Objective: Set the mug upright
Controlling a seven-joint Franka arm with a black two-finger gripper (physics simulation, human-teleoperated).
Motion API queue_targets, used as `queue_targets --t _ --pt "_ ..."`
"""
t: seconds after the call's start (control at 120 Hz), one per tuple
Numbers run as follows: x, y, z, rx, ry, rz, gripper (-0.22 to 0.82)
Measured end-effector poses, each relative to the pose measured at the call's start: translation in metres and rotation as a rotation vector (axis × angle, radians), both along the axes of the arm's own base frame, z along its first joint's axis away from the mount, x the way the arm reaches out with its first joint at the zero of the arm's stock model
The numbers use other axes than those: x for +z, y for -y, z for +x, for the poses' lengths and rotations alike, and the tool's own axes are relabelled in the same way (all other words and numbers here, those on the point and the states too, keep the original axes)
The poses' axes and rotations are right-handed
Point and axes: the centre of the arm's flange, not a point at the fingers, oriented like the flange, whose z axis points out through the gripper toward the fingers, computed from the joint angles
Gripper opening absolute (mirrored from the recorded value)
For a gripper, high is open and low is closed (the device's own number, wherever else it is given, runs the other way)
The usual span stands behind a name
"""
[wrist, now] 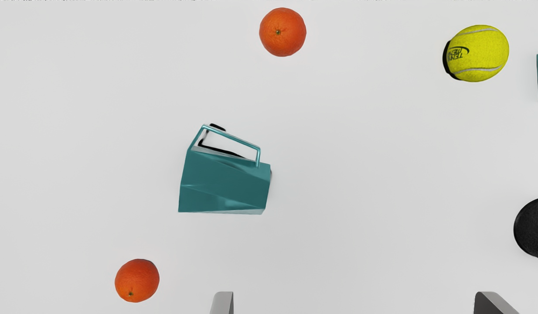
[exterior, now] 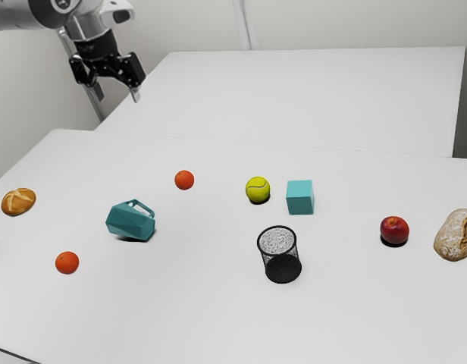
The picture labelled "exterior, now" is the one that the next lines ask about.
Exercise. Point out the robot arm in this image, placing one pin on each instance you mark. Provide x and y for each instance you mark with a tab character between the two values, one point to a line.
44	13

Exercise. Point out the yellow tennis ball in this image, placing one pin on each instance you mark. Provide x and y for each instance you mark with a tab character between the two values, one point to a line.
257	189

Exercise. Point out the teal faceted mug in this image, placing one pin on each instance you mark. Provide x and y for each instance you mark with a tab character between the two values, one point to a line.
129	220

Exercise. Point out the teal cube block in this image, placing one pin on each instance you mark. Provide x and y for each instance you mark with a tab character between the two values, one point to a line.
299	197

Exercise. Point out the round bread roll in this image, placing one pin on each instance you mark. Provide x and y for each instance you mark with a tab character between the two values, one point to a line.
18	201

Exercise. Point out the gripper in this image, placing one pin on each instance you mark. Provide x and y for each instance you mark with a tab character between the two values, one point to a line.
99	47

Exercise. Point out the black mesh pen holder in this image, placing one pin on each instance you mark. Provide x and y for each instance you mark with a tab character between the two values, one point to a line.
279	254

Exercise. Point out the orange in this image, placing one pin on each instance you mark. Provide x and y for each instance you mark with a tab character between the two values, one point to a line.
67	262
184	179

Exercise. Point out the red apple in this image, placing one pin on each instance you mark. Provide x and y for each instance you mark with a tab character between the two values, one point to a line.
394	230

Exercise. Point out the rustic bread loaf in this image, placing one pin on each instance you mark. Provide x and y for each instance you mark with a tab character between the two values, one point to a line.
455	235

